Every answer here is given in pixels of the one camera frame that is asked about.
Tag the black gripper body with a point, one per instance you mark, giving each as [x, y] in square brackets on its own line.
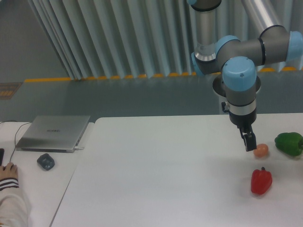
[243, 121]

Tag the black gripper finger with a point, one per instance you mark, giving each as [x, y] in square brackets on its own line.
[248, 137]

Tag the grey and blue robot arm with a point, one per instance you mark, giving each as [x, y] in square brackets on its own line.
[237, 60]

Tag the white striped sleeve forearm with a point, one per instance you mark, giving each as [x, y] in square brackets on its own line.
[14, 205]

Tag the person's hand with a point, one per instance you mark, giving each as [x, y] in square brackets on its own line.
[9, 171]

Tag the brown egg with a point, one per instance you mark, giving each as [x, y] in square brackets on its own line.
[261, 150]

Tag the red bell pepper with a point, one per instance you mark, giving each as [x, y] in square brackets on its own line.
[261, 181]

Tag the green bell pepper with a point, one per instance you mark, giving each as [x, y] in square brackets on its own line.
[291, 143]

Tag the silver laptop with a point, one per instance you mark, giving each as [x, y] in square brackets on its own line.
[54, 133]

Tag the black phone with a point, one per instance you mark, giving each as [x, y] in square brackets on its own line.
[1, 155]

